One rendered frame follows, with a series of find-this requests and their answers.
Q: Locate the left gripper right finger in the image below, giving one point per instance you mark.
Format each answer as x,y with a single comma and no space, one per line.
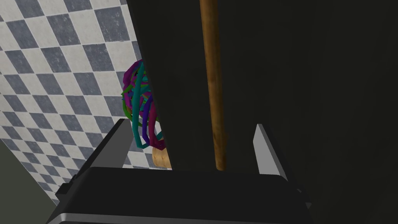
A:
266,155

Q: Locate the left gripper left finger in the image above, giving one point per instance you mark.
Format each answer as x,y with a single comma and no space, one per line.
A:
107,149

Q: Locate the light wooden block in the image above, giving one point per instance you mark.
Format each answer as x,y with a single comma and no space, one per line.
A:
161,158

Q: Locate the multicoloured tangled band ball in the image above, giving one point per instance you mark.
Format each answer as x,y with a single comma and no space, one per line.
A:
140,99

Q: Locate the dark cupboard door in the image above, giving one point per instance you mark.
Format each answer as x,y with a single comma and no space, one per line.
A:
311,93

